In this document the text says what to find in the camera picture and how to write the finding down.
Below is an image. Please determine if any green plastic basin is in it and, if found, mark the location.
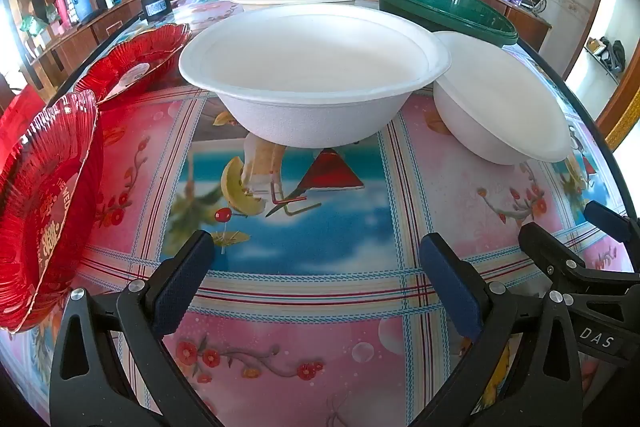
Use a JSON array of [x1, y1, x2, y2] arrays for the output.
[[369, 0, 519, 50]]

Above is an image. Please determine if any green snack packet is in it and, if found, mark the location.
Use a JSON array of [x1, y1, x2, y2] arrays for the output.
[[20, 14, 51, 38]]

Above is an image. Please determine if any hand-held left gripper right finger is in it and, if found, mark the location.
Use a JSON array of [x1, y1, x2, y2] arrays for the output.
[[419, 232, 583, 427]]

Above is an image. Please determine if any large white paper bowl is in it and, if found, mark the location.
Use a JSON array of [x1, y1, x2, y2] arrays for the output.
[[178, 3, 452, 149]]

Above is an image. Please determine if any small white paper bowl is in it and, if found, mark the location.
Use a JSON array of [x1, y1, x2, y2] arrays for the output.
[[431, 31, 572, 166]]

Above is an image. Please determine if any red scalloped plate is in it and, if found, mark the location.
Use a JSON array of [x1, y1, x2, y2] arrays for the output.
[[74, 23, 192, 104], [0, 89, 105, 334]]

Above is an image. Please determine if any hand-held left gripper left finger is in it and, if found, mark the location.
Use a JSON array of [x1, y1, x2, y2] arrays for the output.
[[49, 229, 226, 427]]

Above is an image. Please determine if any low wooden cabinet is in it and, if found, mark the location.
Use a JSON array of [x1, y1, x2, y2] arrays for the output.
[[472, 0, 553, 52]]

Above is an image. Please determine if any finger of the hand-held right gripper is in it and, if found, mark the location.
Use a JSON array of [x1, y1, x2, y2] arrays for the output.
[[519, 222, 640, 296], [585, 200, 640, 249]]

